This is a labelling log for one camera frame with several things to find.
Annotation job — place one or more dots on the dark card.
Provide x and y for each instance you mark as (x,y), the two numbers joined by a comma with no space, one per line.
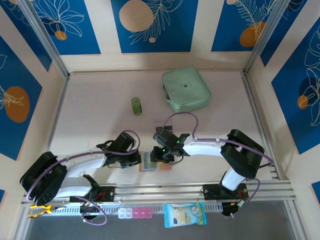
(167,128)

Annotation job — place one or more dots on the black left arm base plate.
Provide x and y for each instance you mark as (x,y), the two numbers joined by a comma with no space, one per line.
(110,193)

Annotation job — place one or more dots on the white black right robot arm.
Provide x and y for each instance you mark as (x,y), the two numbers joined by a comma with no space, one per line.
(202,148)

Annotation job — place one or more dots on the green cylindrical can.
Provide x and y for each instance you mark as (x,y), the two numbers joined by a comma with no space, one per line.
(136,107)

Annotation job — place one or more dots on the aluminium mounting rail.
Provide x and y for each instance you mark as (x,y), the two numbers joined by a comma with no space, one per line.
(162,191)

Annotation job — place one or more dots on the clear pill organizer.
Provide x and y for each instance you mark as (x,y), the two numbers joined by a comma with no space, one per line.
(125,213)

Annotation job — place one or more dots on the blue yellow plastic packet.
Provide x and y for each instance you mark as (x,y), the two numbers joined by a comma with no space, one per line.
(185,215)

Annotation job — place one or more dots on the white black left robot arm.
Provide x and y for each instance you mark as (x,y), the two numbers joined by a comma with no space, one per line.
(85,165)

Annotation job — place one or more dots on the pink pill organizer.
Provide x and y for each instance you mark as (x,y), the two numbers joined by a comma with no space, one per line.
(142,213)

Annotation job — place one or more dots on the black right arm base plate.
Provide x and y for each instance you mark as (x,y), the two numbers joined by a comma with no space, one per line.
(212,192)

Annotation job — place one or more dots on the aluminium table side rail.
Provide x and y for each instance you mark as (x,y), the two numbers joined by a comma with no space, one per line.
(54,125)
(260,122)

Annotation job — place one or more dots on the aluminium frame post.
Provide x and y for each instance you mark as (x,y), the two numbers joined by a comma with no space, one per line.
(268,35)
(43,35)

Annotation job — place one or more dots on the pale green zipper pouch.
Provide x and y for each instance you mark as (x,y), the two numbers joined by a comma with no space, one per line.
(186,90)

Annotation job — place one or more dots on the yellow black pliers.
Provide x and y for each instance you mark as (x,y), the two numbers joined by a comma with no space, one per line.
(47,209)

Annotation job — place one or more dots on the brown leather card holder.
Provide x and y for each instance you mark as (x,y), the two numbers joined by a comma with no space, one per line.
(145,160)

